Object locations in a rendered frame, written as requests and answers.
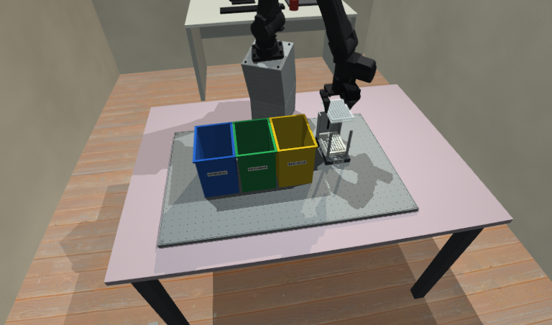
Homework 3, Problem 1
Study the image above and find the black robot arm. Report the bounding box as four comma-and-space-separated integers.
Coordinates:
251, 0, 377, 105

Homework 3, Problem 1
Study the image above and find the green open-top bin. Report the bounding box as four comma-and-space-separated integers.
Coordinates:
232, 118, 277, 193

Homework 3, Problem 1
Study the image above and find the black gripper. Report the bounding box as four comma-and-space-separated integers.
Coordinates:
319, 73, 355, 114

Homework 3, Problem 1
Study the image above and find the white well plate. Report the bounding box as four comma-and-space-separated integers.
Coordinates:
319, 131, 346, 157
326, 99, 355, 124

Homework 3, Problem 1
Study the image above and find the yellow bin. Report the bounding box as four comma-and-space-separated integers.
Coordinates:
269, 114, 318, 187

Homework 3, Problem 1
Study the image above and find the blue open-top bin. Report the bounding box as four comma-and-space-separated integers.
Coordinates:
193, 122, 239, 198

